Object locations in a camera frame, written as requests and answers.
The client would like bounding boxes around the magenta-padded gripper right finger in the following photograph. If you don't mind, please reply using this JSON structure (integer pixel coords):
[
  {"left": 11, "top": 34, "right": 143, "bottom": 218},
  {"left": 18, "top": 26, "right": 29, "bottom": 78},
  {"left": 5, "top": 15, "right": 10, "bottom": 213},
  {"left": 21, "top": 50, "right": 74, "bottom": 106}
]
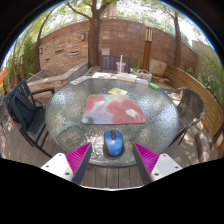
[{"left": 132, "top": 142, "right": 184, "bottom": 186}]

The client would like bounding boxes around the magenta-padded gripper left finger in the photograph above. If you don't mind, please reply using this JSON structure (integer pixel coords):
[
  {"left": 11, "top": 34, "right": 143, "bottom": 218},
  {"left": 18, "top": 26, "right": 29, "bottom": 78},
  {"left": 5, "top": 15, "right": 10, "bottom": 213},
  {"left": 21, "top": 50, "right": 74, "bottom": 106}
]
[{"left": 40, "top": 142, "right": 93, "bottom": 185}]

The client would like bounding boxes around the blue computer mouse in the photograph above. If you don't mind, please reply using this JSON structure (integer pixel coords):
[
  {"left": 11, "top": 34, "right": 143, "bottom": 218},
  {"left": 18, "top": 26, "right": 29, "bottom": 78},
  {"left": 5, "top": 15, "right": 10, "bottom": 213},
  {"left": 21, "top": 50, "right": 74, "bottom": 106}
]
[{"left": 102, "top": 129, "right": 126, "bottom": 158}]

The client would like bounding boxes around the floral print mouse pad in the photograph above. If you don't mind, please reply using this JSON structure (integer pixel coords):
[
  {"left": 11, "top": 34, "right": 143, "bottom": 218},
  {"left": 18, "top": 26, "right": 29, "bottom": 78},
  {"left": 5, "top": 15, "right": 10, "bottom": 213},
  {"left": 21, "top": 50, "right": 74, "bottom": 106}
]
[{"left": 81, "top": 93, "right": 147, "bottom": 126}]

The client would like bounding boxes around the black plastic garden chair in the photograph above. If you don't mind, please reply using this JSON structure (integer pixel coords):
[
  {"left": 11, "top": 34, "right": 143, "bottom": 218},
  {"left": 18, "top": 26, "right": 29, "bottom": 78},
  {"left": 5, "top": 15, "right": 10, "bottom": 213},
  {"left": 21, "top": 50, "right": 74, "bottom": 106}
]
[{"left": 3, "top": 79, "right": 56, "bottom": 158}]

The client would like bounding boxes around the dark wicker chair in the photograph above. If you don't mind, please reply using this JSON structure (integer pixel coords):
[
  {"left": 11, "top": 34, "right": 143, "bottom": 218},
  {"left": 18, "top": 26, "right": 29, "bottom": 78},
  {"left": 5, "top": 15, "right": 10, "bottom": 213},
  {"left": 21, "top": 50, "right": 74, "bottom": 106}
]
[{"left": 165, "top": 87, "right": 206, "bottom": 146}]

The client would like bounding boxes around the curved wooden bench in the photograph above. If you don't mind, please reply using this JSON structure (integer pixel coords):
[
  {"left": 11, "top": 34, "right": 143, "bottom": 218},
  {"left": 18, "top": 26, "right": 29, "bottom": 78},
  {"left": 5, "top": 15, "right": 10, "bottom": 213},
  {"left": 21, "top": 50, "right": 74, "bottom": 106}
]
[{"left": 163, "top": 63, "right": 224, "bottom": 159}]

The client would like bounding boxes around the green tube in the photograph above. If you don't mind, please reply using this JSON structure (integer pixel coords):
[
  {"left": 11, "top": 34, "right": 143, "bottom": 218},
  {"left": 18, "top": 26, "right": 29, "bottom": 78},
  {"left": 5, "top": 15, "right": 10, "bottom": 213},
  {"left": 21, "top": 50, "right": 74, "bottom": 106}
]
[{"left": 148, "top": 82, "right": 161, "bottom": 91}]

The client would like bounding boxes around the stone raised garden bed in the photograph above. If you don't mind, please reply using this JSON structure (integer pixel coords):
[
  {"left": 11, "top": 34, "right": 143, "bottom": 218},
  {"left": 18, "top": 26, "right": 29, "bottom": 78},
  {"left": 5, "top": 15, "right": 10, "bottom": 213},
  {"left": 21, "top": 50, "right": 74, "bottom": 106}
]
[{"left": 26, "top": 61, "right": 90, "bottom": 94}]

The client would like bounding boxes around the patterned flat keyboard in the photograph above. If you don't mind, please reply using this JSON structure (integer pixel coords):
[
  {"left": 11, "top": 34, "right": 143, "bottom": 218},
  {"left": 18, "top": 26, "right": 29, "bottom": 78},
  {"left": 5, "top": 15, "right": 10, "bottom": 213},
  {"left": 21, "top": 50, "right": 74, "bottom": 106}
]
[{"left": 68, "top": 75, "right": 92, "bottom": 86}]

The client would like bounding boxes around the thin pale book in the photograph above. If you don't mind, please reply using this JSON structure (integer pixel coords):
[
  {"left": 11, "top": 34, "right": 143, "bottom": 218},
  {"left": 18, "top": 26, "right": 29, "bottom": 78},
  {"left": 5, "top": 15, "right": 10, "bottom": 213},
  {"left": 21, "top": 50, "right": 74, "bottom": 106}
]
[{"left": 135, "top": 77, "right": 150, "bottom": 85}]

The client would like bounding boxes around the yellow printed card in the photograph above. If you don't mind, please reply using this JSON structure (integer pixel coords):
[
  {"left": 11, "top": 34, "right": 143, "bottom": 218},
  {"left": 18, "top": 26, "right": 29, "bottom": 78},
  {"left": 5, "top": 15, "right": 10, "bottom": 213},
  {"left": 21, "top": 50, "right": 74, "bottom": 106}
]
[{"left": 108, "top": 87, "right": 128, "bottom": 96}]

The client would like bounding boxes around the white rectangular planter box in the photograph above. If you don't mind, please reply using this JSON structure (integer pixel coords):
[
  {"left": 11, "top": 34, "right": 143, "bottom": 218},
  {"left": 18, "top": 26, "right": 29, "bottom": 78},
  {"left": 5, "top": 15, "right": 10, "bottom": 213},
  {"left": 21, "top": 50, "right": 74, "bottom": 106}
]
[{"left": 131, "top": 68, "right": 153, "bottom": 83}]

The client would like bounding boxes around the thick white book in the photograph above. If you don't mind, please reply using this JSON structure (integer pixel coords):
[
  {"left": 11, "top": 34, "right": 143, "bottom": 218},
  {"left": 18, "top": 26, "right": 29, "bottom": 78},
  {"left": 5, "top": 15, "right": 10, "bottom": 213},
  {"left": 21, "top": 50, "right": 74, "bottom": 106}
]
[{"left": 115, "top": 72, "right": 138, "bottom": 83}]

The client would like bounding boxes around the colourful open magazine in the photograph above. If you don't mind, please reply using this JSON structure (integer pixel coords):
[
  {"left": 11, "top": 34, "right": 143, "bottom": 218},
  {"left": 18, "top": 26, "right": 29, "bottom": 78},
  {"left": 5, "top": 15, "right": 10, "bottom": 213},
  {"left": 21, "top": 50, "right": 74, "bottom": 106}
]
[{"left": 91, "top": 71, "right": 118, "bottom": 80}]

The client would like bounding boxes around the orange parasol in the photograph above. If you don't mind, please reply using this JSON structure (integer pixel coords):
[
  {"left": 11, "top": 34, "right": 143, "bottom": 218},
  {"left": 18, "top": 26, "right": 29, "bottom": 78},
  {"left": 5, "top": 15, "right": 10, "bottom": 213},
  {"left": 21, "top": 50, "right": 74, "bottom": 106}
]
[{"left": 0, "top": 68, "right": 8, "bottom": 84}]

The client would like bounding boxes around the clear plastic cup with straw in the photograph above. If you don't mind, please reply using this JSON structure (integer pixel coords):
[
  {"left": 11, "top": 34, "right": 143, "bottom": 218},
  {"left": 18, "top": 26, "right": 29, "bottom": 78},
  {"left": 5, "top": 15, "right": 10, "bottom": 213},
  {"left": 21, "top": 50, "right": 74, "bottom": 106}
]
[{"left": 115, "top": 54, "right": 127, "bottom": 74}]

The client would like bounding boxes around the dark slatted wooden chair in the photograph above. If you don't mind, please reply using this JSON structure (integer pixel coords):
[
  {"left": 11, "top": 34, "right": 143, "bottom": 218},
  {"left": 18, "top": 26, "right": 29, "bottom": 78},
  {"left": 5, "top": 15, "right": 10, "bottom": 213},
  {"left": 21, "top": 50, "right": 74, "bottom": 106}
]
[{"left": 99, "top": 54, "right": 132, "bottom": 73}]

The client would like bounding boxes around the leaning thin tree trunk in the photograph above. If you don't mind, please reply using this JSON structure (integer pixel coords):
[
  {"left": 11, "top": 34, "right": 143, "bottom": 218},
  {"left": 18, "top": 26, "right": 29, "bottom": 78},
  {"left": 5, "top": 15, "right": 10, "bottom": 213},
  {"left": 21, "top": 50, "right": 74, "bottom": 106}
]
[{"left": 34, "top": 9, "right": 54, "bottom": 74}]

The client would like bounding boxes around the slender tree trunk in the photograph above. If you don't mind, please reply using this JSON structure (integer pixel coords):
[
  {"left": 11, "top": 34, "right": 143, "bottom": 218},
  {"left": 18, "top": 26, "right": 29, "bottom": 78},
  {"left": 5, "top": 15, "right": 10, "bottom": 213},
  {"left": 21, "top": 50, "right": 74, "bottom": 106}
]
[{"left": 166, "top": 9, "right": 183, "bottom": 68}]

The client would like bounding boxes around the large tree trunk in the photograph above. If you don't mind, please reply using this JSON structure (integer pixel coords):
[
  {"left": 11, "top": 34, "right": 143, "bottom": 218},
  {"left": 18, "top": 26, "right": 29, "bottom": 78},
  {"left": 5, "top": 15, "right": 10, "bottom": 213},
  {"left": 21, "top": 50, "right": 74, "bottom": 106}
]
[{"left": 64, "top": 0, "right": 118, "bottom": 68}]

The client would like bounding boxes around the wooden garden lamp post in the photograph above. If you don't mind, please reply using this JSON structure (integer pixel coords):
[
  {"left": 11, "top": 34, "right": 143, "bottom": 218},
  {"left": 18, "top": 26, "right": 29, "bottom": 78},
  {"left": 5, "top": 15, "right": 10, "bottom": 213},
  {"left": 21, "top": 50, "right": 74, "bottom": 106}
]
[{"left": 141, "top": 21, "right": 155, "bottom": 72}]

